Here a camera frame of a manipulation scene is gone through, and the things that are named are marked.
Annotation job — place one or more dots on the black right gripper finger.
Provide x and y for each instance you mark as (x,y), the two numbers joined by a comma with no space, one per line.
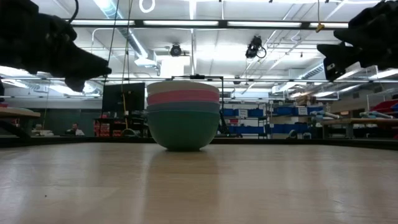
(349,36)
(337,57)

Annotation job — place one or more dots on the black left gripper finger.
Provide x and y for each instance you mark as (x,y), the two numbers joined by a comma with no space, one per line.
(75,84)
(81,63)

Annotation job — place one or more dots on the large white plastic bowl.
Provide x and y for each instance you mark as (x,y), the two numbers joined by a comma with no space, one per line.
(183,87)

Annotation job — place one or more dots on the large pink plastic bowl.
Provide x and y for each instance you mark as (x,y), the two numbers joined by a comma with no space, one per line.
(183,97)

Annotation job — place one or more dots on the large blue plastic bowl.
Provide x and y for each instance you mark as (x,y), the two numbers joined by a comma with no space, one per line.
(183,106)

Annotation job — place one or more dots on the large teal plastic bowl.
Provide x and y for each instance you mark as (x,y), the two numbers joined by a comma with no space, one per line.
(183,130)

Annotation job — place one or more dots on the stack of red bins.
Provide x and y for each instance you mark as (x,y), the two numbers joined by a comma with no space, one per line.
(104,128)

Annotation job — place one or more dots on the shelf with blue bins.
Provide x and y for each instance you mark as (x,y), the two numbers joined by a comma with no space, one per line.
(248,129)

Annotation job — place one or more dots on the yellow hanging plug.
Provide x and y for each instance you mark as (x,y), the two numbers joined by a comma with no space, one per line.
(319,28)

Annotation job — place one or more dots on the person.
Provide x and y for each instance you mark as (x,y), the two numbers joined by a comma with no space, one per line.
(75,130)

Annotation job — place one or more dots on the black monitor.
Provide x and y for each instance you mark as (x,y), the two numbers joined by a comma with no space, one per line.
(123,98)

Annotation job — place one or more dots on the wooden workbench with dark legs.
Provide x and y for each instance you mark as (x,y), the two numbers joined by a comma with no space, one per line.
(18,112)

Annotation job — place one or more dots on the long wooden workbench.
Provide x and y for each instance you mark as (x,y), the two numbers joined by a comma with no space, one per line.
(357,122)

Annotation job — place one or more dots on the large red bin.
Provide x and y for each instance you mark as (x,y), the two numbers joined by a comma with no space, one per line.
(385,106)

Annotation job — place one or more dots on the black overhead light bar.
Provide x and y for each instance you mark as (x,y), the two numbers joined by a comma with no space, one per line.
(140,23)

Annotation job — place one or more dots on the silver ventilation duct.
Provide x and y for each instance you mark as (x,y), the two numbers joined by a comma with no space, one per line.
(136,46)

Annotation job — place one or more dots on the round black ceiling camera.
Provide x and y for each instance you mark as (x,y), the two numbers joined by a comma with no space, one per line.
(175,49)

